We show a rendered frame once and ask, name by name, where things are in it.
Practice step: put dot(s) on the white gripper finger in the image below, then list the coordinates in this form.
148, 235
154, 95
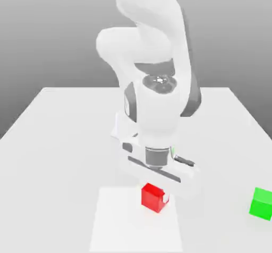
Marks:
166, 197

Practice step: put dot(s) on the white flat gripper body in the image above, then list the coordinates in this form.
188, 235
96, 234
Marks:
182, 182

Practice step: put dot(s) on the small red cube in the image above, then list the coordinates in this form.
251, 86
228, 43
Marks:
152, 197

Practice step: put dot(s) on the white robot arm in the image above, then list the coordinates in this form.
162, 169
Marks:
157, 112

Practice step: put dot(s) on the small green cube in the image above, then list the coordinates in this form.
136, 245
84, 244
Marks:
261, 204

